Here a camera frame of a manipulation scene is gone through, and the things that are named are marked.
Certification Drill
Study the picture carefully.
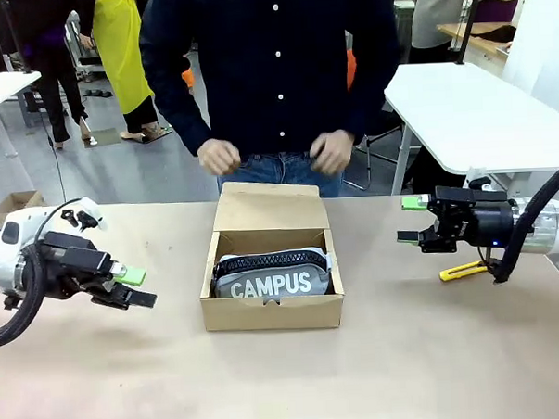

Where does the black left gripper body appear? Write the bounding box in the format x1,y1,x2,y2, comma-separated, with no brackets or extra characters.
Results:
27,228,118,305

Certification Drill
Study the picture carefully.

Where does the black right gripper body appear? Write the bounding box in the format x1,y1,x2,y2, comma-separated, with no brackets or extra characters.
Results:
416,183,517,255

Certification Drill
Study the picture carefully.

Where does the grey Campus pencil case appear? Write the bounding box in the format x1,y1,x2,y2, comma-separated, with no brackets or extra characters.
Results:
210,246,337,301

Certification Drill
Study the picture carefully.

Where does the person's left forearm navy sleeve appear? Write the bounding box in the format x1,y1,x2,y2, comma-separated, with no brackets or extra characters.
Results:
343,27,403,146

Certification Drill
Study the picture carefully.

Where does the person's right forearm navy sleeve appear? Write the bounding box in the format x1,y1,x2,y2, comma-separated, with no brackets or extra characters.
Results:
139,58,214,159

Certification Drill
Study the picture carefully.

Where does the small cardboard box on floor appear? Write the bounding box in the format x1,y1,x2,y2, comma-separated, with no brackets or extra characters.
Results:
0,189,48,230

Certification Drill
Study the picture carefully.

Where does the open brown cardboard box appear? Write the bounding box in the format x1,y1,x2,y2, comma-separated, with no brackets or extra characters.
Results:
194,177,348,335

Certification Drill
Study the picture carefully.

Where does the person's left hand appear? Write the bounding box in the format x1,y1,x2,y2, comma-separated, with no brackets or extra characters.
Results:
308,128,356,178

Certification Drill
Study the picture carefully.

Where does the person's right hand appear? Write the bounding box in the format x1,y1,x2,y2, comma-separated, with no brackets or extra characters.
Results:
196,136,243,178

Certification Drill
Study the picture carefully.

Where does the yellow black utility knife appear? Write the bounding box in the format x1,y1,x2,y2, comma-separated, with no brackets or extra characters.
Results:
438,260,490,283

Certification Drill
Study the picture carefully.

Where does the white desk with rounded corner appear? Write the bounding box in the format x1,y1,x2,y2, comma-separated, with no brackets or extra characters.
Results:
383,57,559,197

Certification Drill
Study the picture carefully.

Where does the flat green floor plate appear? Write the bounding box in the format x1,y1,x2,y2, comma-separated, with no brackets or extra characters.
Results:
85,127,121,147

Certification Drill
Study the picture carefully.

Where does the wooden background table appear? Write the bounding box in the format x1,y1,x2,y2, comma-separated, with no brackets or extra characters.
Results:
437,19,518,65

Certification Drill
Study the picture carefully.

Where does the person in grey sweater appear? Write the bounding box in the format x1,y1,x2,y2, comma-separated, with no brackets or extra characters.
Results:
409,0,470,66

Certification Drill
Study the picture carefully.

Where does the black vertical pole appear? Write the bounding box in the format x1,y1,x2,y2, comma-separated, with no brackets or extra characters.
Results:
451,0,489,67

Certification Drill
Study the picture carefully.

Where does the white desk with grey legs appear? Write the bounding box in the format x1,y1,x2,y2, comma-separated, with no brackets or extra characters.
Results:
0,70,45,159

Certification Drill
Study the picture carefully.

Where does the person in navy shirt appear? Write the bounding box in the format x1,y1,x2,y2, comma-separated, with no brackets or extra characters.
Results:
137,0,406,207

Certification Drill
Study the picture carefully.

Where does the person in black clothes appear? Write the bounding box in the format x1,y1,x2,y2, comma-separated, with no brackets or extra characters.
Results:
0,0,102,153

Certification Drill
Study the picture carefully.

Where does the person in yellow apron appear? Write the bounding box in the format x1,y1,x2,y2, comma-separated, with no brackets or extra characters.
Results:
77,0,162,146

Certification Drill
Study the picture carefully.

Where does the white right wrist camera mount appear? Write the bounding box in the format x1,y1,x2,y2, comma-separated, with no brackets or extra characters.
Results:
464,166,494,194

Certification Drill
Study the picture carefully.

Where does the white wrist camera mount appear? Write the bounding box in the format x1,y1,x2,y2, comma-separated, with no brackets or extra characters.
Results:
464,166,494,194
58,195,108,234

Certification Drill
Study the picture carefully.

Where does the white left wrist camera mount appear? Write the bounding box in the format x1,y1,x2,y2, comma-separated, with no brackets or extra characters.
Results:
58,195,108,234

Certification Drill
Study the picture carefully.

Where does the black right arm cable sleeve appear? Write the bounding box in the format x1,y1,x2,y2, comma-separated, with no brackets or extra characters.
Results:
472,159,559,286

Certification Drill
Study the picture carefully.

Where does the black arm cable sleeve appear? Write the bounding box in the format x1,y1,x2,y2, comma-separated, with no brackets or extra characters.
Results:
472,159,559,286
0,242,53,350

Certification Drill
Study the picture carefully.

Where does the black left arm cable sleeve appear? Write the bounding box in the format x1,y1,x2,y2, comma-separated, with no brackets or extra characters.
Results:
0,242,53,350

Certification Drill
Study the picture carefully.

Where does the black floor cable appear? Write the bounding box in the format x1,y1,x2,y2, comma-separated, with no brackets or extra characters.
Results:
36,88,70,207

